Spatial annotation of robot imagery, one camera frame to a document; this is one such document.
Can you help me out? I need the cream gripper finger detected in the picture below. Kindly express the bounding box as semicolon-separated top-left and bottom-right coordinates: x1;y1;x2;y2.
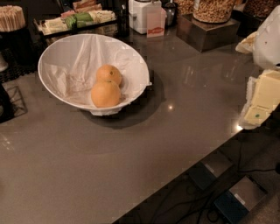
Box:
235;31;256;54
243;70;280;126

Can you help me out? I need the white rounded gripper body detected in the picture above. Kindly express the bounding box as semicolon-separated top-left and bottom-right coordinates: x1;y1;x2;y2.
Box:
253;5;280;70

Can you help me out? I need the orange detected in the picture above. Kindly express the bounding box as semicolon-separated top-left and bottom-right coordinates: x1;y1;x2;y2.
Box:
91;80;121;108
95;64;122;85

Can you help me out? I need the white paper bowl liner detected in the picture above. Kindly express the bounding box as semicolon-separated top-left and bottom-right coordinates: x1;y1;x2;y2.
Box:
43;34;153;117

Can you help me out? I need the white slanted bowl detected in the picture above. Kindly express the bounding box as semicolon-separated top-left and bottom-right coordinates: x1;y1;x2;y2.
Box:
37;33;151;113

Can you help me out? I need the glass jar of nuts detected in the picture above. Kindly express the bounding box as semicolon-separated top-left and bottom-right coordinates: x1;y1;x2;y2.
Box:
243;0;280;18

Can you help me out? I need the small metal pitcher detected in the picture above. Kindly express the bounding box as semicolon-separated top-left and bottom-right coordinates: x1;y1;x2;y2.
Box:
164;0;176;26

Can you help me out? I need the far grey floor box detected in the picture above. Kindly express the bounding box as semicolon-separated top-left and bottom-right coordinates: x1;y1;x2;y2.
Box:
188;152;233;190

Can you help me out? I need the grey floor box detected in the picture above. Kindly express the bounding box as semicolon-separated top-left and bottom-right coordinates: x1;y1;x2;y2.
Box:
213;176;267;224
188;152;233;190

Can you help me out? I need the near grey floor box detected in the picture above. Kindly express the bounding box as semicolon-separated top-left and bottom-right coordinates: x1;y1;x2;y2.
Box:
213;176;267;224

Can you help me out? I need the white appliance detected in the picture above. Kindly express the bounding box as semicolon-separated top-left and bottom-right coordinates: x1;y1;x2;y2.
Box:
129;0;162;34

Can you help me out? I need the tray of tea bags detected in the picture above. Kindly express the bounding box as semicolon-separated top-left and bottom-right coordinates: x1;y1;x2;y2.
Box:
33;0;116;36

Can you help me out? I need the cup of wooden stirrers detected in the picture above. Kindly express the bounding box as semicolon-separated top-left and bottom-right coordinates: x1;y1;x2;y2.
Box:
0;5;26;32

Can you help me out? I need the steel pedestal box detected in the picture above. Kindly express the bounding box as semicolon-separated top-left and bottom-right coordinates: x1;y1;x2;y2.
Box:
176;14;240;53

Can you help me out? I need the black floor cable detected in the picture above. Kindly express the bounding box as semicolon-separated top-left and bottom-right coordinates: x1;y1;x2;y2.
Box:
235;139;280;174

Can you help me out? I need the black wire rack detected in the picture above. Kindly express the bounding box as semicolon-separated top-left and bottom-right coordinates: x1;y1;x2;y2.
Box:
0;84;28;123

